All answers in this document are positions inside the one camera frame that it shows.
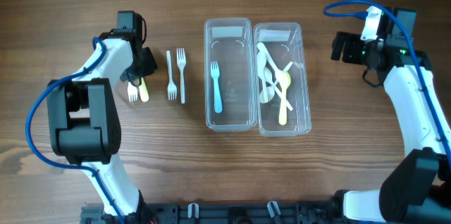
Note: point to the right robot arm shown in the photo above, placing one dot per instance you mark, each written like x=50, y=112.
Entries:
x=418, y=190

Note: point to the white spoon wide handle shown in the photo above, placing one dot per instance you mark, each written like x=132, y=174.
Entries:
x=264, y=53

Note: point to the cream yellow fork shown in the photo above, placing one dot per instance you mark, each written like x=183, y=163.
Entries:
x=143, y=92

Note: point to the clear white spoon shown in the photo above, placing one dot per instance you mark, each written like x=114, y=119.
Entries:
x=261, y=63

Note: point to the left clear plastic container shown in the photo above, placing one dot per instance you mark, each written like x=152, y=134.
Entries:
x=229, y=42

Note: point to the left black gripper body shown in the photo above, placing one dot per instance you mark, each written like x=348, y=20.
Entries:
x=144, y=65

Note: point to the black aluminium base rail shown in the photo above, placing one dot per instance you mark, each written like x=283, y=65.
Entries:
x=301, y=213

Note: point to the right clear plastic container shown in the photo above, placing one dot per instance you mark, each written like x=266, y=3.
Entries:
x=285, y=44

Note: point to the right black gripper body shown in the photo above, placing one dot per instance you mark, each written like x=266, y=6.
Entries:
x=356, y=51

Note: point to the small white fork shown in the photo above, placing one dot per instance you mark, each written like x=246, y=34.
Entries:
x=171, y=88

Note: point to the light blue fork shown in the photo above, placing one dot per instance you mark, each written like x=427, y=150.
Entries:
x=215, y=73

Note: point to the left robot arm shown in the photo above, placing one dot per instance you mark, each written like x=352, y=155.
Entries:
x=84, y=126

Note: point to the clear plastic container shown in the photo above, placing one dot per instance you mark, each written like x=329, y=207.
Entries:
x=285, y=44
x=229, y=42

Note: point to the yellow green spoon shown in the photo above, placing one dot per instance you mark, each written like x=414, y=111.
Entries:
x=283, y=103

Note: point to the white spoon bowl up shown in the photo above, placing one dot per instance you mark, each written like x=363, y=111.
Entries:
x=272, y=90

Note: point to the white fork tines down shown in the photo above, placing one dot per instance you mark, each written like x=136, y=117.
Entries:
x=133, y=95

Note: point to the slim white fork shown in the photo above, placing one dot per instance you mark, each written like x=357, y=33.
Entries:
x=181, y=62

